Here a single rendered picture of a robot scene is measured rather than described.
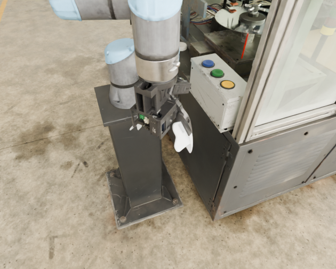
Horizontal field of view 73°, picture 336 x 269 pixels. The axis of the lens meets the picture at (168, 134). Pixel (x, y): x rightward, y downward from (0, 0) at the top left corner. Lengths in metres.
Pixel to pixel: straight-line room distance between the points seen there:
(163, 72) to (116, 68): 0.47
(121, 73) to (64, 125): 1.31
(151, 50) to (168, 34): 0.04
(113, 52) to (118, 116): 0.24
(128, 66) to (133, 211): 0.92
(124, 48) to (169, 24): 0.49
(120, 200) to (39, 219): 0.48
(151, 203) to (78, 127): 0.93
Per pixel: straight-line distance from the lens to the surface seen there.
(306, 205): 1.72
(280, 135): 0.91
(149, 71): 0.39
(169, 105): 0.45
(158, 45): 0.36
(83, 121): 2.07
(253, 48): 1.17
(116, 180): 1.60
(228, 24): 1.11
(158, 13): 0.35
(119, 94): 0.90
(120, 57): 0.82
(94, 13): 0.47
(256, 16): 1.19
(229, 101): 0.74
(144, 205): 1.48
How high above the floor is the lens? 1.33
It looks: 47 degrees down
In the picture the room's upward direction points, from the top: straight up
